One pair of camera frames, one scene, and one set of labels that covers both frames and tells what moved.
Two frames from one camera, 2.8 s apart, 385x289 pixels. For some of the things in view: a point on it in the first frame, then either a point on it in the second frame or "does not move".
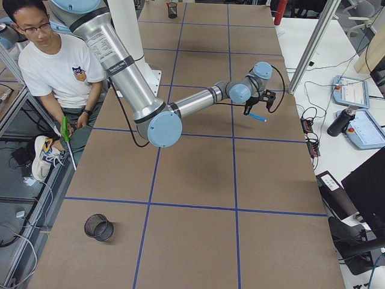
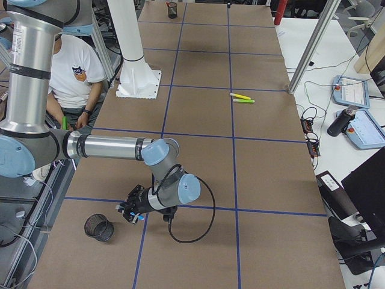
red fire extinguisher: (281, 6) does not move
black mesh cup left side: (172, 9) does not move
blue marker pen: (258, 117) -> (141, 217)
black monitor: (366, 186) does not move
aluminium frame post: (330, 7) does not move
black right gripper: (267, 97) -> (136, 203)
